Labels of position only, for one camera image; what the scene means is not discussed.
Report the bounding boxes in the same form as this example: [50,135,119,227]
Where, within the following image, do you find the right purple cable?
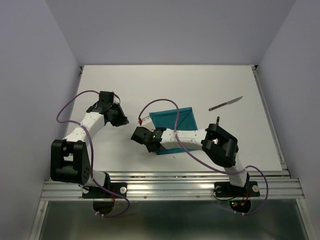
[137,98,269,217]

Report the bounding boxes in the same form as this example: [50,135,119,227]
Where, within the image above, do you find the aluminium rail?
[40,170,305,201]
[251,65,291,177]

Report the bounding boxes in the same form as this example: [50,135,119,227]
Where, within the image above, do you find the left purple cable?
[56,90,131,218]

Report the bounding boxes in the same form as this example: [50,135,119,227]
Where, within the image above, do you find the aluminium front rail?
[40,170,305,201]

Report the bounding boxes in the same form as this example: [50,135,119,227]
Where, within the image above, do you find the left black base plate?
[81,181,128,200]

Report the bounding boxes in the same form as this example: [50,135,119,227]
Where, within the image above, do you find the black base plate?
[213,181,261,198]
[81,181,128,200]

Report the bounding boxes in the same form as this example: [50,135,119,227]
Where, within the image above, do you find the purple cable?
[137,98,269,217]
[56,90,131,218]

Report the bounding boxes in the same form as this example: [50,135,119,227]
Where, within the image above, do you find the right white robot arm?
[131,123,250,195]

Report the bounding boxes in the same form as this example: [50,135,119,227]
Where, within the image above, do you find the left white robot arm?
[50,91,129,197]

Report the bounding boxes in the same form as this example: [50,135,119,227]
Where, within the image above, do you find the aluminium right side rail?
[251,65,291,177]

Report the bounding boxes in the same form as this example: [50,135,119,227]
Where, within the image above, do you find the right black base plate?
[213,181,261,198]

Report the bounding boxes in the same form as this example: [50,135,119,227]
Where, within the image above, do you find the metal knife black handle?
[208,96,243,112]

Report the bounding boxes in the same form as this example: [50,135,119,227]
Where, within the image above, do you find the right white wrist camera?
[140,116,155,132]

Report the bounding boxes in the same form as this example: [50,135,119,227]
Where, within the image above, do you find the teal cloth napkin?
[148,106,199,156]

